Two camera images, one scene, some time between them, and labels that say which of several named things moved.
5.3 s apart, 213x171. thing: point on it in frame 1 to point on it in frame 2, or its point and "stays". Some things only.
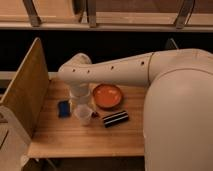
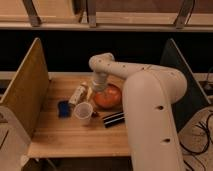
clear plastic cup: [84, 113] stays
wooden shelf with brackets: [107, 15] stays
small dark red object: [95, 115] stays
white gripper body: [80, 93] to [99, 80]
